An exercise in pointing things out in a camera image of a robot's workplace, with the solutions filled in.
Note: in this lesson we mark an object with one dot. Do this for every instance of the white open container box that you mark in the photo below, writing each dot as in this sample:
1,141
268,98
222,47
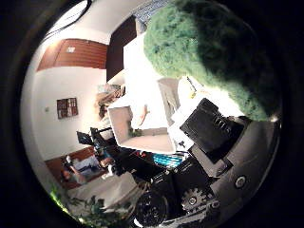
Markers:
148,142

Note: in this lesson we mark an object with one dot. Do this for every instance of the teal striped object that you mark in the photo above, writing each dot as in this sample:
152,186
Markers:
167,160

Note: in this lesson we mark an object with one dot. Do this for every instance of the brown crumpled cloth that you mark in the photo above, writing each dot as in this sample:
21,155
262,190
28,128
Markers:
107,99

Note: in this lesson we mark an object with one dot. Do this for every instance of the seated person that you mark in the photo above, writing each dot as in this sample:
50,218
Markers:
84,167

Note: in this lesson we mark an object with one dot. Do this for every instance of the brown wooden wall panel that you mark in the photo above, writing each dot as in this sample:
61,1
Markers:
79,53

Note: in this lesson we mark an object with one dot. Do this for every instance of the dark framed wall picture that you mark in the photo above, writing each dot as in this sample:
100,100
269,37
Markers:
67,108

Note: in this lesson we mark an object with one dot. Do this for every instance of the green leafy plant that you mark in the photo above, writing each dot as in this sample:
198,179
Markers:
91,210

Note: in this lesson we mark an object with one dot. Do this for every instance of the black monitor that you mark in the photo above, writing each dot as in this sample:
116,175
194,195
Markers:
86,138

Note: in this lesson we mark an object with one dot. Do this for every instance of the green broccoli plush toy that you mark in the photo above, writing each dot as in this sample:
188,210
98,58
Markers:
190,41

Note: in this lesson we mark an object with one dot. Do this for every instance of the white side table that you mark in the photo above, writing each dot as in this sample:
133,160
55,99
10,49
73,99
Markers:
110,190

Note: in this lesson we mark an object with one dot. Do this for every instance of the black panel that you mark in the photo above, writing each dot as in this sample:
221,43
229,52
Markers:
122,47

